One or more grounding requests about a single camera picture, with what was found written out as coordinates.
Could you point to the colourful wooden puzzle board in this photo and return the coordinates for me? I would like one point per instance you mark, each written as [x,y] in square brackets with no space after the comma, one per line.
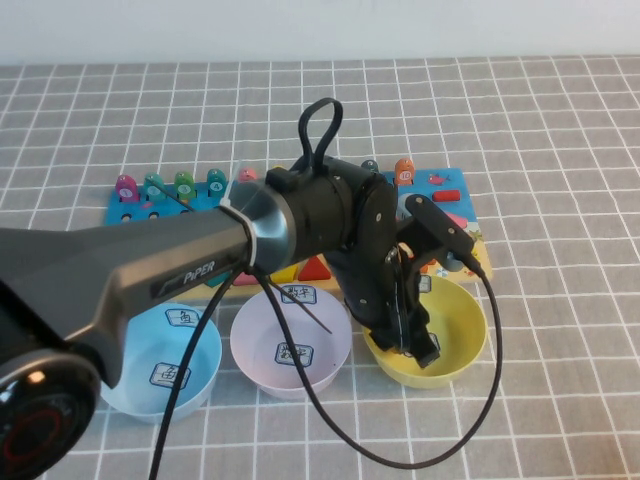
[435,215]

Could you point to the pink wooden trapezoid block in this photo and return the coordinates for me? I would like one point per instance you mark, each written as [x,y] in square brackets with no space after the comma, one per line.
[245,279]

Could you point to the pink fish peg number 5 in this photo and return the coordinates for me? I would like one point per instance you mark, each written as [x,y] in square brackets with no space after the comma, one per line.
[247,175]

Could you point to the red wooden minus sign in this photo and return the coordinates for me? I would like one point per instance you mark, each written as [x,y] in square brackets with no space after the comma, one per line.
[446,195]

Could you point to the teal fish peg number 4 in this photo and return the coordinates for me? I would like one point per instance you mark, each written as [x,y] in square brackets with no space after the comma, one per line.
[216,182]

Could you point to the red wooden triangle block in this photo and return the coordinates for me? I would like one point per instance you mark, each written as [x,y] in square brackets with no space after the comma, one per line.
[314,270]

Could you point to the pink wooden greater-than sign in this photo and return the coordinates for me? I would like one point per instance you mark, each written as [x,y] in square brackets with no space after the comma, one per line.
[457,220]

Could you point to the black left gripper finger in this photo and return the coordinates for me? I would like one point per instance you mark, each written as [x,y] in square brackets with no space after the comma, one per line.
[422,340]
[384,337]

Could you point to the light blue labelled bowl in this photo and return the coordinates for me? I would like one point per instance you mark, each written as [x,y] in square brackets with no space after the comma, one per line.
[200,360]

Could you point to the yellow labelled bowl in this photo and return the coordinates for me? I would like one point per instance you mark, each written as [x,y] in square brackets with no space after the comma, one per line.
[465,335]

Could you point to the teal fish peg number 2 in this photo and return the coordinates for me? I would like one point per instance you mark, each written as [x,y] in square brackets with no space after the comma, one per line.
[154,189]

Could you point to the green fish peg number 3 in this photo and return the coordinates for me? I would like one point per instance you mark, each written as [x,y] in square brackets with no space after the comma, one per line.
[184,187]

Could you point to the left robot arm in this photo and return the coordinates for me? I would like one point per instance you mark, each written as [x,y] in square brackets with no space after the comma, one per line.
[150,260]

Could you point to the yellow wooden pentagon block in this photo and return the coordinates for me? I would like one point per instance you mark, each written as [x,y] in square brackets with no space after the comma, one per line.
[284,275]

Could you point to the orange fish peg number 10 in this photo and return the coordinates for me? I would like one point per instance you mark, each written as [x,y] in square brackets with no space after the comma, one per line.
[404,172]

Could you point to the magenta fish peg number 1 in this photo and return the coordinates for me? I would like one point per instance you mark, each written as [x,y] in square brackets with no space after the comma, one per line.
[126,190]

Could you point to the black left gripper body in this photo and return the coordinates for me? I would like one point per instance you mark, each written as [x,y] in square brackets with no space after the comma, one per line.
[372,290]

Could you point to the teal wooden heart block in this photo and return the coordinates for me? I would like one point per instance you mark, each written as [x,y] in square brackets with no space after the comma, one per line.
[214,282]

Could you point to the grey white-grid tablecloth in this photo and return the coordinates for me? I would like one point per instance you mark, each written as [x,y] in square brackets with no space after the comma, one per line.
[550,150]

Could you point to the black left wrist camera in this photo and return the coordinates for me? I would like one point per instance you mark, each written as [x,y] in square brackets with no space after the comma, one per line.
[440,225]

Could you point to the dark grey fish peg number 9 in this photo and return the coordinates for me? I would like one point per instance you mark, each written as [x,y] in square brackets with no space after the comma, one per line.
[369,166]

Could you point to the pink labelled bowl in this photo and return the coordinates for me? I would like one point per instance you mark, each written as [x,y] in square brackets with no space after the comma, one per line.
[250,340]

